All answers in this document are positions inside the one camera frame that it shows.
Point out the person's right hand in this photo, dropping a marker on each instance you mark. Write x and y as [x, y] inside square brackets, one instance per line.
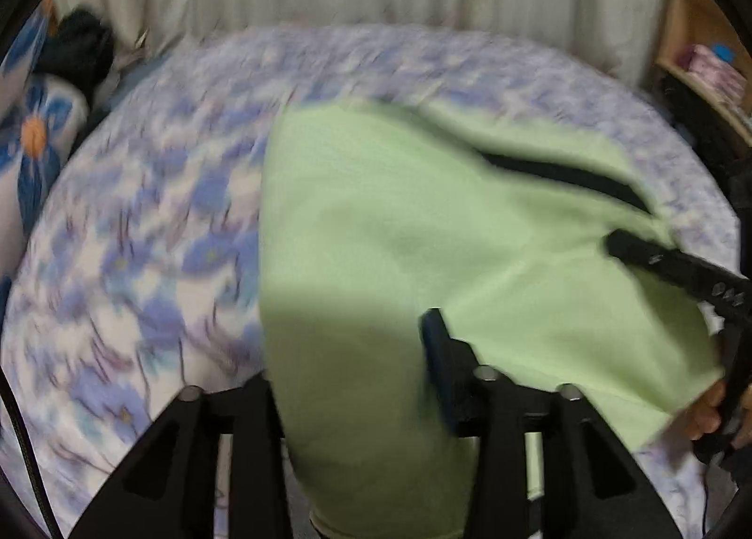
[702, 416]

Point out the wooden shelf unit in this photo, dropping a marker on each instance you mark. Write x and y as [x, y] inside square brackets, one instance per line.
[689, 22]

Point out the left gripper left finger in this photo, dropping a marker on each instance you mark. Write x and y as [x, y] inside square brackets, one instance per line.
[165, 485]

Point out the green and black hoodie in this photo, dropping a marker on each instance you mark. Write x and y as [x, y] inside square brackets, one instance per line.
[373, 214]

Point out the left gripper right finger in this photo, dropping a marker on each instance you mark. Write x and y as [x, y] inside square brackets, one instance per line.
[548, 464]

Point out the blue flower rolled blanket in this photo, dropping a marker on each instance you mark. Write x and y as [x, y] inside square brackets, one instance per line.
[40, 116]

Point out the black garment by blanket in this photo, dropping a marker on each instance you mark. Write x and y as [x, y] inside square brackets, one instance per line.
[81, 52]

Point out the purple floral bed sheet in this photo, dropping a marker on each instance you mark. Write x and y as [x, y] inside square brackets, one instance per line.
[143, 272]

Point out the pink boxes on shelf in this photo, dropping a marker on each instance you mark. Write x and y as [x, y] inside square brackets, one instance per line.
[715, 74]

